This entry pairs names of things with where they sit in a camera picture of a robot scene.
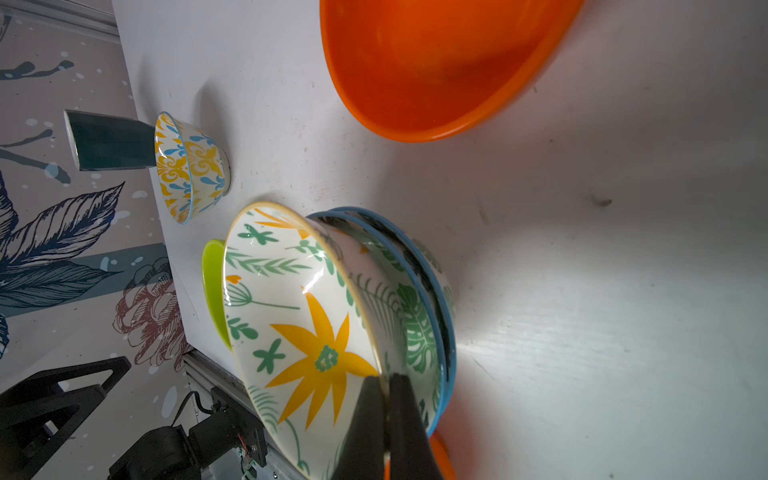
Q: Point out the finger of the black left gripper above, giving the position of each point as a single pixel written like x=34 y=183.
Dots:
x=102 y=374
x=34 y=429

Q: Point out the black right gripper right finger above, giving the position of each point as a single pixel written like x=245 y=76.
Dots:
x=404 y=414

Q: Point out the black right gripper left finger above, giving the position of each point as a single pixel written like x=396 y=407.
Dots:
x=362 y=456

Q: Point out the green leaf bowl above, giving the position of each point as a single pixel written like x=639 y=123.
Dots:
x=402 y=315
x=433 y=279

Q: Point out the yellow flower bowl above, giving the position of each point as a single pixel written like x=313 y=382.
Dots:
x=298 y=332

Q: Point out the blue yellow patterned bowl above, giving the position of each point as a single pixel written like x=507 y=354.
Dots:
x=193 y=171

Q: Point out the large orange bowl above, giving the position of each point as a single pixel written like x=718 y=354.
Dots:
x=441 y=459

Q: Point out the lime green bowl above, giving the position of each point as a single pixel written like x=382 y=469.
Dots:
x=212 y=263

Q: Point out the dark green mug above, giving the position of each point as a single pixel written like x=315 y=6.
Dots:
x=104 y=143

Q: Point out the small orange bowl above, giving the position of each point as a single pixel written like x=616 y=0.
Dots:
x=420 y=71

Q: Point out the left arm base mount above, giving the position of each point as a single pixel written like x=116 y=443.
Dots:
x=171 y=452

